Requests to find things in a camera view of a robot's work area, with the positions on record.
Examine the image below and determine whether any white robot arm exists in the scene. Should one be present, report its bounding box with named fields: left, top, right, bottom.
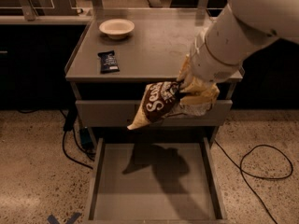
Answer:
left=178, top=0, right=299, bottom=109

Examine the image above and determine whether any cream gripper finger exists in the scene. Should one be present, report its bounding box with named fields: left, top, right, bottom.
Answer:
left=180, top=77, right=220, bottom=105

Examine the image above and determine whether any dark blue snack bar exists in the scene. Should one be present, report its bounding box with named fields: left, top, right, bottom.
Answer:
left=98, top=50, right=120, bottom=74

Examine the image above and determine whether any blue tape cross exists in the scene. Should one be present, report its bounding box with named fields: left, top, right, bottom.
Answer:
left=47, top=212, right=81, bottom=224

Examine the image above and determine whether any blue power adapter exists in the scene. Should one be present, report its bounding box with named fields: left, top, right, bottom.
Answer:
left=79, top=128, right=93, bottom=149

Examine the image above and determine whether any black floor cable left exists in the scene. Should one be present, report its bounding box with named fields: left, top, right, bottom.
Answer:
left=16, top=107, right=96, bottom=170

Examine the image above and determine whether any white paper bowl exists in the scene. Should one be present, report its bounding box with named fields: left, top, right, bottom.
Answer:
left=99, top=19, right=135, bottom=40

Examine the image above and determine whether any brown chip bag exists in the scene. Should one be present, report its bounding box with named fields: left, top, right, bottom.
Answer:
left=127, top=81, right=216, bottom=130

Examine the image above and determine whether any closed top drawer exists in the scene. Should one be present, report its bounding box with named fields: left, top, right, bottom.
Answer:
left=76, top=100, right=232, bottom=127

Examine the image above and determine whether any grey drawer cabinet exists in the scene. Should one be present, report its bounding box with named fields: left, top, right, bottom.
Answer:
left=64, top=7, right=246, bottom=224

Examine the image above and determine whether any black floor cable right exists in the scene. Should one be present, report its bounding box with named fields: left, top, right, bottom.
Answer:
left=214, top=139, right=294, bottom=224

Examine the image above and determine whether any black floor cable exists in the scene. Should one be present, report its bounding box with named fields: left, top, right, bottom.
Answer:
left=214, top=139, right=294, bottom=224
left=16, top=107, right=96, bottom=170

